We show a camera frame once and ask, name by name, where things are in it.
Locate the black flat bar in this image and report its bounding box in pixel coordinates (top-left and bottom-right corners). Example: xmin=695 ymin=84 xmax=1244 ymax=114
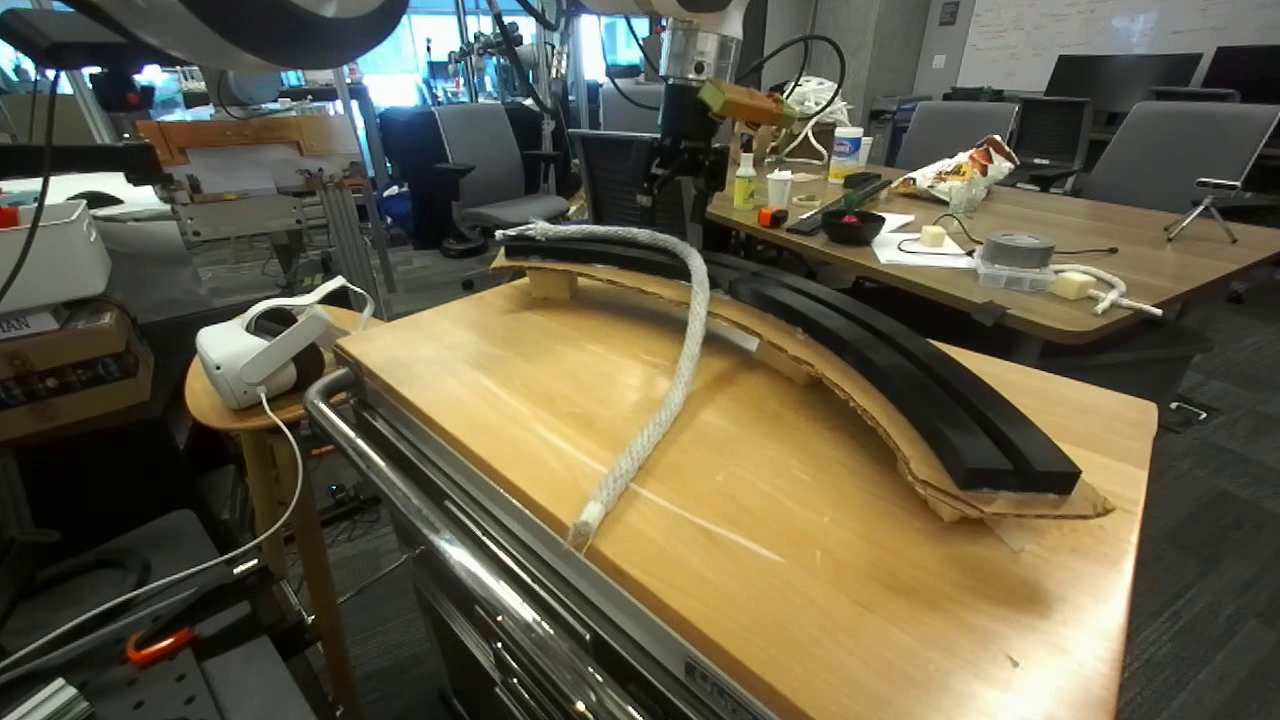
xmin=784 ymin=174 xmax=893 ymax=236

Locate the white braided rope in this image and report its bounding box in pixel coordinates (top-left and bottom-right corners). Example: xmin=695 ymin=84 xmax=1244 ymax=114
xmin=493 ymin=217 xmax=714 ymax=554

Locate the white headset cable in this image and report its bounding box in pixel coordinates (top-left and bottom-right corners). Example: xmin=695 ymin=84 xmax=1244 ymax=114
xmin=0 ymin=273 xmax=378 ymax=676

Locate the white cable bundle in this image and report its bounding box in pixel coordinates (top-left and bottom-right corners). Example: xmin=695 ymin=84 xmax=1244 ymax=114
xmin=775 ymin=72 xmax=856 ymax=165

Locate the black flat panel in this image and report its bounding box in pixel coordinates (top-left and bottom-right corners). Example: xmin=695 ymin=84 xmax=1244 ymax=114
xmin=0 ymin=5 xmax=214 ymax=72

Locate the white connector cable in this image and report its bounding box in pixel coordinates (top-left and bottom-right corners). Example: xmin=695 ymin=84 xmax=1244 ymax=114
xmin=1050 ymin=259 xmax=1169 ymax=321

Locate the white device box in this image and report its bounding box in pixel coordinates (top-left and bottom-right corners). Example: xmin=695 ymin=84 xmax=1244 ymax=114
xmin=0 ymin=195 xmax=110 ymax=317

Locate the aluminium wooden rack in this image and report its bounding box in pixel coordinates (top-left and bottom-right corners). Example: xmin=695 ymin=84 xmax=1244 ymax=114
xmin=134 ymin=114 xmax=393 ymax=317

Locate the chips bag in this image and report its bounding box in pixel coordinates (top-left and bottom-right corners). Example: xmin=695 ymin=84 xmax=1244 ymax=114
xmin=900 ymin=134 xmax=1024 ymax=209

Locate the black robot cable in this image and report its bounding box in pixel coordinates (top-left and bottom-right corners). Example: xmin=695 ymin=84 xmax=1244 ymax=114
xmin=737 ymin=34 xmax=850 ymax=125

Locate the wooden office desk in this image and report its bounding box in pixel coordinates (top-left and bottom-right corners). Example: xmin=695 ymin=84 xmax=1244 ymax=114
xmin=703 ymin=165 xmax=1280 ymax=403

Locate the black curved track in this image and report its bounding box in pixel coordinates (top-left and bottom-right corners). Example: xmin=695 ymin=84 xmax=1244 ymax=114
xmin=496 ymin=227 xmax=1089 ymax=499

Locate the black bowl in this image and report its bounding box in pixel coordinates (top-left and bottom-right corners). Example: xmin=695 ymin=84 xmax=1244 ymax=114
xmin=818 ymin=205 xmax=888 ymax=250

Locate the white bottle blue label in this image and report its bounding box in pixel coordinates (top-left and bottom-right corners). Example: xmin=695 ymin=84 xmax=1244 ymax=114
xmin=827 ymin=122 xmax=873 ymax=187

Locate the black monitor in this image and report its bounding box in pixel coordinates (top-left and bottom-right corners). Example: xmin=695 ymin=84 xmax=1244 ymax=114
xmin=1199 ymin=42 xmax=1280 ymax=107
xmin=1039 ymin=49 xmax=1207 ymax=104

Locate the chrome cart handle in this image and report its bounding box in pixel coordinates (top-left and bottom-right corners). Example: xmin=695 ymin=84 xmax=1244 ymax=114
xmin=301 ymin=363 xmax=642 ymax=720

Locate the grey tape roll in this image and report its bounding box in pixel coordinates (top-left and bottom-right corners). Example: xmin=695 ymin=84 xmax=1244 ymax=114
xmin=981 ymin=233 xmax=1057 ymax=278

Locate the grey office chair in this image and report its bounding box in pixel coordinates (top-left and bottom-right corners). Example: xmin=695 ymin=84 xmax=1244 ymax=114
xmin=897 ymin=95 xmax=1024 ymax=174
xmin=433 ymin=102 xmax=571 ymax=257
xmin=1074 ymin=95 xmax=1280 ymax=225

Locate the dark mesh chair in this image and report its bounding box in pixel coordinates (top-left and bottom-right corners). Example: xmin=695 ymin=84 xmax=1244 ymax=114
xmin=571 ymin=125 xmax=669 ymax=244

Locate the round wooden stool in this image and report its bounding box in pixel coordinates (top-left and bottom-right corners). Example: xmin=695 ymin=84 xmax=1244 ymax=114
xmin=180 ymin=304 xmax=384 ymax=712

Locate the black office chair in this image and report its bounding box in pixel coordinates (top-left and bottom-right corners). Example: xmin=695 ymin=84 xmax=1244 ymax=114
xmin=374 ymin=104 xmax=451 ymax=253

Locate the orange clamp handle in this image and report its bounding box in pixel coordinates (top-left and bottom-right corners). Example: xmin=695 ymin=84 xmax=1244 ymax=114
xmin=125 ymin=623 xmax=199 ymax=674

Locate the wrist camera yellow mount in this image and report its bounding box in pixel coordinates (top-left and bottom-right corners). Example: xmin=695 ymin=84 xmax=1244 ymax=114
xmin=695 ymin=76 xmax=791 ymax=134

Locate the clear plastic box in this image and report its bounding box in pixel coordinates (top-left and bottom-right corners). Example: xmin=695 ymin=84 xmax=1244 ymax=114
xmin=970 ymin=257 xmax=1072 ymax=295

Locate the brown cardboard box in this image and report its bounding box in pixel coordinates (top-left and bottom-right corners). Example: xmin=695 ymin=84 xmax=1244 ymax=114
xmin=0 ymin=295 xmax=156 ymax=443

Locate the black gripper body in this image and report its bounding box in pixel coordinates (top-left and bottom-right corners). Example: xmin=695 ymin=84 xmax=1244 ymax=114
xmin=655 ymin=79 xmax=730 ymax=191

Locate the black optical breadboard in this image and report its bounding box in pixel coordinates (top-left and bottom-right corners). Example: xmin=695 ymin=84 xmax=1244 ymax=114
xmin=0 ymin=504 xmax=316 ymax=720

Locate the white paper sheet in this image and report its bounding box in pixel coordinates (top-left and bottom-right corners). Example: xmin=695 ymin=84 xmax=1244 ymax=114
xmin=873 ymin=212 xmax=991 ymax=273

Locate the white VR headset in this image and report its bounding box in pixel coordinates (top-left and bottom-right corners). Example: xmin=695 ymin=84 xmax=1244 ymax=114
xmin=192 ymin=293 xmax=345 ymax=417

